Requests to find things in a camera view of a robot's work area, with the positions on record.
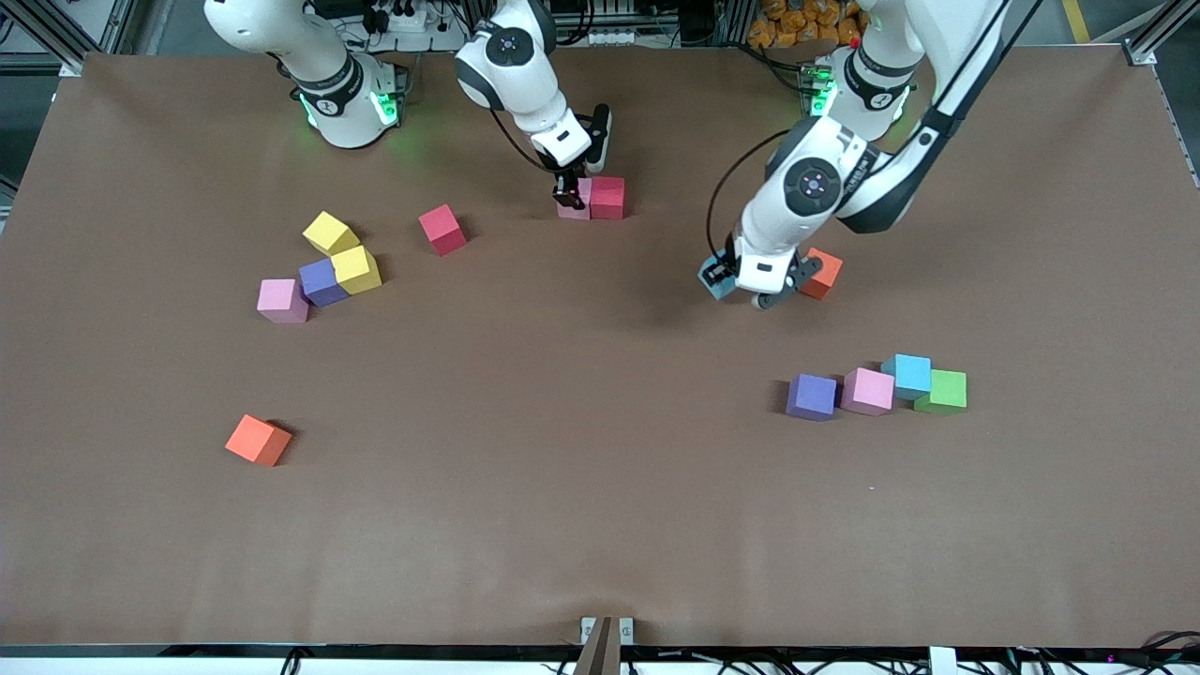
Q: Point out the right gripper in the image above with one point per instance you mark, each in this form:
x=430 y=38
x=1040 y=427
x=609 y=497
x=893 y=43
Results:
x=565 y=182

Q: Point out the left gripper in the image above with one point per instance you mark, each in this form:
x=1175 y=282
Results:
x=719 y=273

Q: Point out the pink foam cube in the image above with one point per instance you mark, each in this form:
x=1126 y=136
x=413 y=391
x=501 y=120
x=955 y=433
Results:
x=867 y=391
x=281 y=300
x=583 y=202

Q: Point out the red foam cube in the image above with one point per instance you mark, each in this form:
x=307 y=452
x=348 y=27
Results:
x=607 y=199
x=441 y=230

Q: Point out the blue foam cube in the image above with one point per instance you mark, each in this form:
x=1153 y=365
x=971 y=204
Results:
x=714 y=292
x=907 y=373

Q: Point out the orange foam cube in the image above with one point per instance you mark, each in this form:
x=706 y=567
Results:
x=259 y=440
x=829 y=274

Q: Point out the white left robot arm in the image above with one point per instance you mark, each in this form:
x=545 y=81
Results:
x=816 y=187

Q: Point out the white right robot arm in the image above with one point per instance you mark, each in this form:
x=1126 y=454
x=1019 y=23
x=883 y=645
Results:
x=525 y=75

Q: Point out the purple foam cube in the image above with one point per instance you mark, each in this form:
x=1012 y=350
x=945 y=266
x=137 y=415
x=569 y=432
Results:
x=319 y=281
x=812 y=397

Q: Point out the long white power strip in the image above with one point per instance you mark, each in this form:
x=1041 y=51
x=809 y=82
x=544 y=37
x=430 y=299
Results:
x=605 y=37

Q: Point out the green foam cube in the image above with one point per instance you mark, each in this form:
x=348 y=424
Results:
x=945 y=391

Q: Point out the yellow foam cube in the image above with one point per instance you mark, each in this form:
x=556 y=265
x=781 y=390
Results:
x=328 y=232
x=356 y=270

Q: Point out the white power strip with plugs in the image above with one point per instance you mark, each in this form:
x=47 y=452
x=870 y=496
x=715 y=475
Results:
x=412 y=21

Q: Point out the bag of orange fruit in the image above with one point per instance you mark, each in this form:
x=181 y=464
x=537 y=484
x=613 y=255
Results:
x=797 y=23

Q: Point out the grey metal bracket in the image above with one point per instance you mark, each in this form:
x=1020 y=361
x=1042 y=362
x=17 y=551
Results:
x=588 y=633

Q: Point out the brown tapered post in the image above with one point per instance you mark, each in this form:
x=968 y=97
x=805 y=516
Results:
x=600 y=656

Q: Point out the white edge bracket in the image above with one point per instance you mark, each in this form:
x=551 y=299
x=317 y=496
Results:
x=942 y=661

